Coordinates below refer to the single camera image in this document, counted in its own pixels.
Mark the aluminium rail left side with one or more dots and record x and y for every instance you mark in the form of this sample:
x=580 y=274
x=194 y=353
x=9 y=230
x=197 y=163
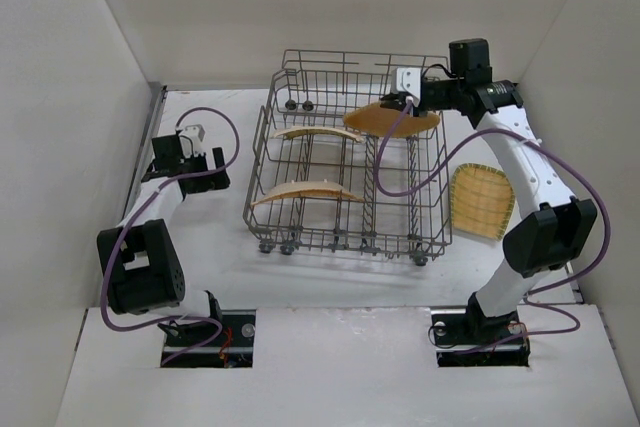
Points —
x=140 y=162

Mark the orange fish-shaped woven plate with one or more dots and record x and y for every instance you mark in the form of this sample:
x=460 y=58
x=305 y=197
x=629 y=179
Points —
x=308 y=189

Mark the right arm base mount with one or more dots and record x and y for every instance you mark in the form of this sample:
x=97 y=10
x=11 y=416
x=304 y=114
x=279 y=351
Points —
x=457 y=343

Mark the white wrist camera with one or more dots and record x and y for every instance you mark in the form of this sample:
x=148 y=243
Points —
x=191 y=139
x=407 y=81

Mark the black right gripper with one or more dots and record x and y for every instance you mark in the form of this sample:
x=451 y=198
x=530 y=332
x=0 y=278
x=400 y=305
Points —
x=400 y=98

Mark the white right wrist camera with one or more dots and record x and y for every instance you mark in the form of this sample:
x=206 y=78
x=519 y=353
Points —
x=407 y=81

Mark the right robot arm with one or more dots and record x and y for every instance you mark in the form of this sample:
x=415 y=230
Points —
x=480 y=97

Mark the orange square woven plate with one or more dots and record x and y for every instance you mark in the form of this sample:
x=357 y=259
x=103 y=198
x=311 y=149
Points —
x=375 y=120

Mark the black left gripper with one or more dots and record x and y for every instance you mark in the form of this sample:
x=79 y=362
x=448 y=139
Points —
x=215 y=173

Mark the green-rimmed bamboo woven plate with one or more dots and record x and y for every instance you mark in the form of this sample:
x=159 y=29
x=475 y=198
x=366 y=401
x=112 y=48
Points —
x=482 y=201

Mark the grey wire dish rack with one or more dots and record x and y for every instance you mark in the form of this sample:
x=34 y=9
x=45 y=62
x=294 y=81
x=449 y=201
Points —
x=403 y=182

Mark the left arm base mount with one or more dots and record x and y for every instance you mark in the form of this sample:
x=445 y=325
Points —
x=201 y=345

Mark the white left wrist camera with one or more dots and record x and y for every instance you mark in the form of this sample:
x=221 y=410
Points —
x=191 y=139

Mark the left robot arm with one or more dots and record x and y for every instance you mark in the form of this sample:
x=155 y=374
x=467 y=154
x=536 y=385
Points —
x=141 y=269

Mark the yellow rectangular bamboo mat plate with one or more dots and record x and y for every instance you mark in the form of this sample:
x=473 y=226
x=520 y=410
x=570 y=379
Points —
x=299 y=131

